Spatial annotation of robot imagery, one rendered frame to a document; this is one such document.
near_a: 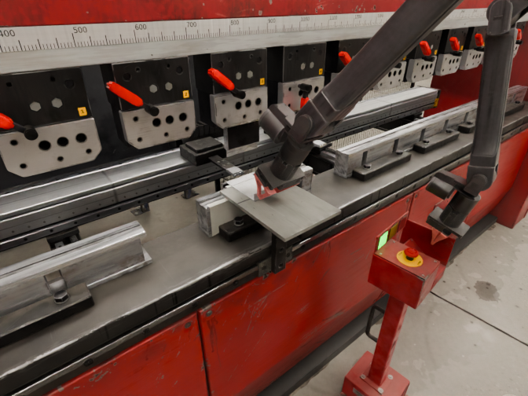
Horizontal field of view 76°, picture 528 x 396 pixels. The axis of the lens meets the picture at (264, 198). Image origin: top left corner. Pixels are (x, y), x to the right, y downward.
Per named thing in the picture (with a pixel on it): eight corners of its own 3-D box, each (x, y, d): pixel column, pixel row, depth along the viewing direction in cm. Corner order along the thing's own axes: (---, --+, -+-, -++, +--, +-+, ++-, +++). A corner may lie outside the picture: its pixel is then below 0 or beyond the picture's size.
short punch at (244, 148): (229, 158, 88) (226, 122, 83) (225, 155, 89) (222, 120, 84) (259, 148, 93) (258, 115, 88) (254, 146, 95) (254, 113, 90)
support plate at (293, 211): (284, 242, 72) (284, 238, 72) (219, 193, 90) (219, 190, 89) (341, 214, 82) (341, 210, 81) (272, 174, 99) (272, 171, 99)
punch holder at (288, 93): (282, 114, 89) (284, 45, 80) (262, 107, 94) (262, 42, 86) (322, 104, 97) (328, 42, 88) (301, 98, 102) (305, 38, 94)
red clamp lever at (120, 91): (113, 80, 57) (161, 110, 64) (105, 76, 59) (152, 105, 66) (108, 89, 57) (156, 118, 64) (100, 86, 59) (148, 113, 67)
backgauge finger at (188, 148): (221, 185, 95) (220, 169, 93) (180, 155, 113) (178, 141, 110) (255, 173, 102) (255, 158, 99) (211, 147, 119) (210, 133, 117)
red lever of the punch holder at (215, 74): (216, 67, 67) (247, 93, 74) (206, 64, 70) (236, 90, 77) (211, 75, 67) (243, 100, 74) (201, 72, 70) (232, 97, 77)
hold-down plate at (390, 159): (363, 181, 120) (364, 174, 119) (351, 176, 124) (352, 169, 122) (410, 160, 136) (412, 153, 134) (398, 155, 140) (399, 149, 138)
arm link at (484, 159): (518, -5, 70) (524, 2, 77) (485, 1, 73) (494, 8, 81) (489, 195, 83) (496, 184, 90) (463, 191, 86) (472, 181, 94)
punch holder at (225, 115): (217, 130, 78) (210, 53, 70) (199, 121, 84) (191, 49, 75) (267, 118, 86) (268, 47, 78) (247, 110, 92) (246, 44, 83)
